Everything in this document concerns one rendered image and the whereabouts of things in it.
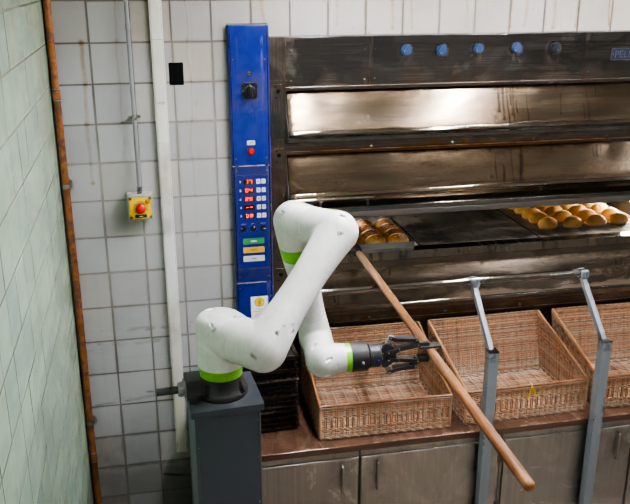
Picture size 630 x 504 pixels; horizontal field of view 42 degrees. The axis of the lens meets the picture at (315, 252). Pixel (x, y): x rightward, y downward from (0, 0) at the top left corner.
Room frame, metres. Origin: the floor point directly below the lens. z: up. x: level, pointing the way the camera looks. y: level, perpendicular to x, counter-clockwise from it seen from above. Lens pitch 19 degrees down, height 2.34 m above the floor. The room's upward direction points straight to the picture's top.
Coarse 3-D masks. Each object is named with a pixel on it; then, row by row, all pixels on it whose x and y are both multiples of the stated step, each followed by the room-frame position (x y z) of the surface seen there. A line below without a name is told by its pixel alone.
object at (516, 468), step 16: (368, 272) 3.09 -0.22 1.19; (384, 288) 2.88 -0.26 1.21; (400, 304) 2.71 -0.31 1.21; (416, 336) 2.46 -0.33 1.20; (432, 352) 2.32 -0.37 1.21; (448, 368) 2.22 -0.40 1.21; (464, 400) 2.03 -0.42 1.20; (480, 416) 1.93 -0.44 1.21; (496, 432) 1.86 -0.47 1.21; (496, 448) 1.80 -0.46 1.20; (512, 464) 1.71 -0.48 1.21; (528, 480) 1.64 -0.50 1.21
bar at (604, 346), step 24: (336, 288) 2.97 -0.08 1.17; (360, 288) 2.98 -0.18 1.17; (408, 288) 3.02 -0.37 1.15; (480, 312) 2.99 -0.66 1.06; (600, 336) 2.99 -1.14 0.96; (600, 360) 2.95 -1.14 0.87; (600, 384) 2.95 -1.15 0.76; (600, 408) 2.95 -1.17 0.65; (480, 432) 2.88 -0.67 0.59; (600, 432) 2.95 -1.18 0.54; (480, 456) 2.86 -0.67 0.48; (480, 480) 2.85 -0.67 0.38
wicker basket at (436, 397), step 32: (416, 352) 3.34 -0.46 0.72; (320, 384) 3.23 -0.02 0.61; (352, 384) 3.26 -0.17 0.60; (384, 384) 3.27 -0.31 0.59; (416, 384) 3.28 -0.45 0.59; (320, 416) 2.82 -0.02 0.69; (352, 416) 2.85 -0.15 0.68; (384, 416) 3.00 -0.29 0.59; (416, 416) 2.99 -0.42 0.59; (448, 416) 2.93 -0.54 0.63
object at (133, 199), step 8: (128, 192) 3.16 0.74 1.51; (136, 192) 3.16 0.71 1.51; (144, 192) 3.16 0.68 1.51; (128, 200) 3.10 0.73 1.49; (136, 200) 3.10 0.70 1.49; (144, 200) 3.11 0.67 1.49; (152, 200) 3.12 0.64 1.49; (128, 208) 3.10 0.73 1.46; (152, 208) 3.12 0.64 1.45; (128, 216) 3.10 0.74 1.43; (136, 216) 3.10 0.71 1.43; (144, 216) 3.11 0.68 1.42; (152, 216) 3.12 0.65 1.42
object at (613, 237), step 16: (496, 240) 3.55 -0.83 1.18; (512, 240) 3.55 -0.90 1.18; (528, 240) 3.55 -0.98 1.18; (544, 240) 3.55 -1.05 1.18; (560, 240) 3.55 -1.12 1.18; (576, 240) 3.57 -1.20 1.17; (592, 240) 3.59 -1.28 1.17; (608, 240) 3.60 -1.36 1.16; (624, 240) 3.62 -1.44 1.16; (352, 256) 3.36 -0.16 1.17; (368, 256) 3.37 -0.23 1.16; (384, 256) 3.39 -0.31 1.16; (400, 256) 3.40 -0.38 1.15; (416, 256) 3.41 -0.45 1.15; (432, 256) 3.43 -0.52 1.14
